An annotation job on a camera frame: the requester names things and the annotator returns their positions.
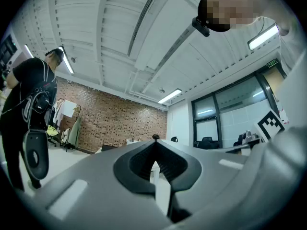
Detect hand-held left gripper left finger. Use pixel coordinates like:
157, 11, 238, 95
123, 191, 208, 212
21, 139, 173, 230

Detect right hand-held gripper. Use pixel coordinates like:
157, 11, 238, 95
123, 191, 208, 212
244, 110, 286, 143

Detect white hanging garments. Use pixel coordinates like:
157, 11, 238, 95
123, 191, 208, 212
53, 99, 63, 127

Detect person's light shirt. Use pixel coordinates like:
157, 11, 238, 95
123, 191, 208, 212
279, 15, 307, 74

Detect olive green garment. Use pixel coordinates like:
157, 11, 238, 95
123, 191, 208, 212
68, 114, 82, 150

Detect black mesh office chair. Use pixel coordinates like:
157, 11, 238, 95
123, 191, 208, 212
47, 125, 59, 148

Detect ceiling air vent slot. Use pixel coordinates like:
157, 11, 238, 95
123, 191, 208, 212
127, 0, 161, 57

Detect black head-worn camera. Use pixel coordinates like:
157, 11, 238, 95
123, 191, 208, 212
191, 17, 212, 37

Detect lime green cloth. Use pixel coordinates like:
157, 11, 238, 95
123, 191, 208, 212
47, 125, 59, 137

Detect person's head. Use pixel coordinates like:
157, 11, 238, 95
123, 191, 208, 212
198, 0, 262, 32

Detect white board sheet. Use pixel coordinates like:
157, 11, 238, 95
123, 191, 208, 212
61, 99, 76, 118

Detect cream white bag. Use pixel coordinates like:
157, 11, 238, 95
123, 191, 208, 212
61, 128, 71, 146

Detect ceiling strip light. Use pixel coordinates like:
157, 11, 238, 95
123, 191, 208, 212
24, 44, 35, 59
58, 46, 75, 74
157, 88, 182, 104
247, 24, 280, 51

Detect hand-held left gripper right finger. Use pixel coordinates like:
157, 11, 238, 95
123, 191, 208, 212
155, 139, 251, 226

